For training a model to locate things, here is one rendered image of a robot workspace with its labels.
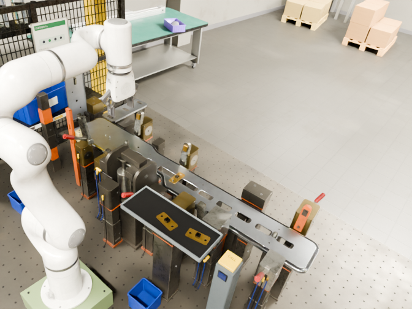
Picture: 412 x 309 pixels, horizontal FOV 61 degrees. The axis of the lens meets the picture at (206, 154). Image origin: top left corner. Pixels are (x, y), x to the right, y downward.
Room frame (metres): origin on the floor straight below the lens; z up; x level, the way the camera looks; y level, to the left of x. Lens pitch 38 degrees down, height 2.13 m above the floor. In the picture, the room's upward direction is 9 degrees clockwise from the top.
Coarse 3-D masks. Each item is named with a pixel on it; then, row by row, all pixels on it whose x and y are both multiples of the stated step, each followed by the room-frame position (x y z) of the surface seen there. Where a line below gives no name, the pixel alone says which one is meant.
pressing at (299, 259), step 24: (96, 120) 1.62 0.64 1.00; (96, 144) 1.41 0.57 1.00; (120, 144) 1.44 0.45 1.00; (144, 144) 1.47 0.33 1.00; (168, 168) 1.31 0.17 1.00; (168, 192) 1.15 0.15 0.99; (192, 192) 1.16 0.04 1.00; (216, 192) 1.19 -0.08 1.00; (264, 216) 1.08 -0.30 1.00; (264, 240) 0.94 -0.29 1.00; (288, 240) 0.96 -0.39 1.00; (312, 240) 0.99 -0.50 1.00; (288, 264) 0.84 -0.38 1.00
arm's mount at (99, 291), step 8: (80, 264) 0.84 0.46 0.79; (88, 272) 0.81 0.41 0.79; (40, 280) 0.74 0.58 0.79; (96, 280) 0.78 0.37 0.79; (32, 288) 0.70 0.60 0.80; (40, 288) 0.71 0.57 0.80; (96, 288) 0.74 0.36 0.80; (104, 288) 0.75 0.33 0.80; (24, 296) 0.67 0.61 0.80; (32, 296) 0.67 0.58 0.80; (40, 296) 0.68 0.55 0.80; (88, 296) 0.70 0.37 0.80; (96, 296) 0.71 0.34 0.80; (104, 296) 0.71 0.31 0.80; (112, 296) 0.74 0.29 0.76; (32, 304) 0.64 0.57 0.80; (40, 304) 0.64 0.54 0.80; (80, 304) 0.67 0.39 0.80; (88, 304) 0.67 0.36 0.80; (96, 304) 0.68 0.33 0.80; (104, 304) 0.71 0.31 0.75; (112, 304) 0.74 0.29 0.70
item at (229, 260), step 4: (228, 252) 0.74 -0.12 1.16; (224, 256) 0.72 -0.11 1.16; (228, 256) 0.72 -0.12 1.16; (232, 256) 0.72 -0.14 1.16; (236, 256) 0.72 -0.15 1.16; (220, 260) 0.70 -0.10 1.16; (224, 260) 0.70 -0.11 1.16; (228, 260) 0.71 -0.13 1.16; (232, 260) 0.71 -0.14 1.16; (236, 260) 0.71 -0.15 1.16; (240, 260) 0.71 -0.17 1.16; (220, 264) 0.69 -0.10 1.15; (224, 264) 0.69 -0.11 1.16; (228, 264) 0.69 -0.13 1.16; (232, 264) 0.69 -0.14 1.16; (236, 264) 0.69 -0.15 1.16; (228, 268) 0.68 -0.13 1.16; (232, 268) 0.68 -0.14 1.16; (236, 268) 0.68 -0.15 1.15; (232, 272) 0.67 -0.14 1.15
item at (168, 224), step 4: (164, 212) 0.87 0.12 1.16; (156, 216) 0.84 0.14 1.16; (160, 216) 0.84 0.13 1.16; (164, 216) 0.85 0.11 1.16; (168, 216) 0.85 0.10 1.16; (160, 220) 0.83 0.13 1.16; (164, 220) 0.83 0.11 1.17; (168, 220) 0.83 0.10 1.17; (172, 220) 0.84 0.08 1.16; (164, 224) 0.81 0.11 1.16; (168, 224) 0.81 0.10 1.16; (172, 224) 0.82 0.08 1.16; (176, 224) 0.82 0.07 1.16; (168, 228) 0.80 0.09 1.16; (172, 228) 0.80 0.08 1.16
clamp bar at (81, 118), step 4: (84, 112) 1.37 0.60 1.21; (80, 116) 1.33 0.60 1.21; (84, 116) 1.34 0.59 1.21; (76, 120) 1.32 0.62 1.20; (80, 120) 1.33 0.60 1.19; (84, 120) 1.33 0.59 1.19; (80, 124) 1.34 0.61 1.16; (84, 124) 1.33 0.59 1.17; (80, 128) 1.35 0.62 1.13; (84, 128) 1.33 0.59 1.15; (84, 132) 1.34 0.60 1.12; (88, 132) 1.35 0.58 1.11; (84, 136) 1.35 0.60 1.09; (88, 136) 1.35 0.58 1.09
